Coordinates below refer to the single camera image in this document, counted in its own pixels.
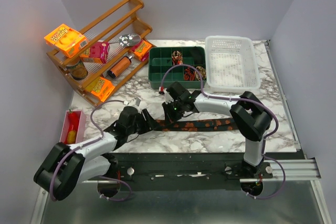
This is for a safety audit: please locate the orange black bottle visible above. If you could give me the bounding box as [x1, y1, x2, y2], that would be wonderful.
[107, 56, 132, 79]

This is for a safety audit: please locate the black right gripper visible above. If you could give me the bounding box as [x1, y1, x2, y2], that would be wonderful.
[162, 99, 184, 126]

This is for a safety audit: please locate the silver metal spoon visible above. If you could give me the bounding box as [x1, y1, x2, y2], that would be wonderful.
[109, 33, 141, 47]

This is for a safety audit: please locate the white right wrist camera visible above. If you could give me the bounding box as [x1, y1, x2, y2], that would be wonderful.
[162, 90, 174, 108]

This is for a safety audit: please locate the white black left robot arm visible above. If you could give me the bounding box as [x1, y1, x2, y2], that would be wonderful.
[33, 106, 152, 201]

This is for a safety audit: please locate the pink sponge box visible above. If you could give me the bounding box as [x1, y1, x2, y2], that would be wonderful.
[80, 41, 110, 64]

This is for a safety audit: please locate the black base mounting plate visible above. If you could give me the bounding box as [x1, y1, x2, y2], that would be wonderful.
[86, 152, 279, 192]

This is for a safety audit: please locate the rolled tie top compartment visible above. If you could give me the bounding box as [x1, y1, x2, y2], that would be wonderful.
[171, 50, 183, 66]

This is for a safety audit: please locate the aluminium frame rail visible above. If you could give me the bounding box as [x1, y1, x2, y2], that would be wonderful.
[240, 158, 322, 183]

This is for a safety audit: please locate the small orange pink box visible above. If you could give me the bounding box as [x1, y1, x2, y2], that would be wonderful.
[130, 40, 153, 61]

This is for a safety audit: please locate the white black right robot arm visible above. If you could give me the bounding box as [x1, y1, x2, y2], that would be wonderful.
[160, 82, 274, 178]

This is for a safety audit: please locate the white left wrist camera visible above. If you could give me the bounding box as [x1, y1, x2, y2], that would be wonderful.
[130, 98, 141, 107]

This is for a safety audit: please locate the large orange sponge box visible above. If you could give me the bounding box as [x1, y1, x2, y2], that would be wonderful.
[44, 24, 88, 58]

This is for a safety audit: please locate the red toy pepper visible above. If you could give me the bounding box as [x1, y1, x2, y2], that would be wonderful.
[68, 111, 79, 129]

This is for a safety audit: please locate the rolled beige patterned tie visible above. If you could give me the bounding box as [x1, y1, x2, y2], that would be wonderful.
[195, 66, 206, 81]

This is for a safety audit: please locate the rolled orange black tie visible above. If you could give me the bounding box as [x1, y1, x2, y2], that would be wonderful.
[184, 67, 195, 81]

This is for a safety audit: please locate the dark orange-patterned necktie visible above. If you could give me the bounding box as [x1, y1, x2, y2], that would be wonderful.
[152, 118, 238, 132]

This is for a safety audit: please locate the yellow toy corn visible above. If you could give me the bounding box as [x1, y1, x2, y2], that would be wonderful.
[66, 130, 77, 144]

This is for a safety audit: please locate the green compartment organizer tray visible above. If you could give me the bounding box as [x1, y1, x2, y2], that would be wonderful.
[148, 46, 206, 90]

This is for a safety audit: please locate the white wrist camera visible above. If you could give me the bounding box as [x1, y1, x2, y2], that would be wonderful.
[130, 98, 141, 107]
[162, 90, 174, 108]

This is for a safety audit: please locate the lower orange sponge box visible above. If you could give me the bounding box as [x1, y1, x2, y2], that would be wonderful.
[85, 77, 115, 102]

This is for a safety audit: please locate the wooden three-tier rack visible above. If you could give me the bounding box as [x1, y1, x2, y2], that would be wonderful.
[44, 0, 153, 106]

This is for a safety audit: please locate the food can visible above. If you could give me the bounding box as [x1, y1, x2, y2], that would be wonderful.
[66, 58, 88, 81]

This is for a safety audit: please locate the pink plastic bin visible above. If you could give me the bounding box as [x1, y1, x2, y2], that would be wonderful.
[59, 110, 86, 144]

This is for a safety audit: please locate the black cloth in tray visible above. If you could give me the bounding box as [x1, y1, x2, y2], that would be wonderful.
[190, 47, 204, 65]

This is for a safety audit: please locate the white plastic basket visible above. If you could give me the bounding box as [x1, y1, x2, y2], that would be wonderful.
[205, 36, 261, 93]

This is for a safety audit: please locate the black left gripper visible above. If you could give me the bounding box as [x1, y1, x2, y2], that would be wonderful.
[127, 108, 160, 135]

